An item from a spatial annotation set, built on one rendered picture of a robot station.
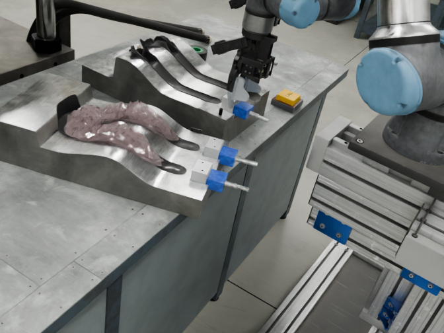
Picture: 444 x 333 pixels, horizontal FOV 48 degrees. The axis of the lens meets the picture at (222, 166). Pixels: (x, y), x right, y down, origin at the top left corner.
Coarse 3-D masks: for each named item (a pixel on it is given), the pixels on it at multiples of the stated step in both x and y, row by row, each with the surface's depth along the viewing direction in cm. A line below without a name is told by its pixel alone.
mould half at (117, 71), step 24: (192, 48) 156; (96, 72) 146; (120, 72) 141; (144, 72) 137; (216, 72) 153; (120, 96) 145; (144, 96) 140; (168, 96) 135; (192, 96) 137; (216, 96) 139; (264, 96) 147; (192, 120) 135; (216, 120) 130; (240, 120) 138
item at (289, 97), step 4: (280, 92) 160; (284, 92) 160; (288, 92) 161; (292, 92) 161; (276, 96) 159; (280, 96) 158; (284, 96) 158; (288, 96) 158; (292, 96) 159; (296, 96) 159; (300, 96) 161; (280, 100) 159; (284, 100) 158; (288, 100) 157; (292, 100) 157; (296, 100) 159; (292, 104) 157
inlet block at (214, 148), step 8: (208, 144) 119; (216, 144) 120; (208, 152) 119; (216, 152) 119; (224, 152) 120; (232, 152) 121; (224, 160) 120; (232, 160) 119; (240, 160) 120; (248, 160) 121
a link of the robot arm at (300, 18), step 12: (264, 0) 111; (276, 0) 107; (288, 0) 105; (300, 0) 103; (312, 0) 104; (324, 0) 109; (276, 12) 109; (288, 12) 105; (300, 12) 104; (312, 12) 106; (324, 12) 110; (288, 24) 109; (300, 24) 106
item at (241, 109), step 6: (222, 102) 132; (234, 102) 131; (240, 102) 133; (246, 102) 134; (228, 108) 132; (234, 108) 132; (240, 108) 131; (246, 108) 131; (252, 108) 133; (240, 114) 131; (246, 114) 131; (252, 114) 131; (258, 114) 131; (264, 120) 130
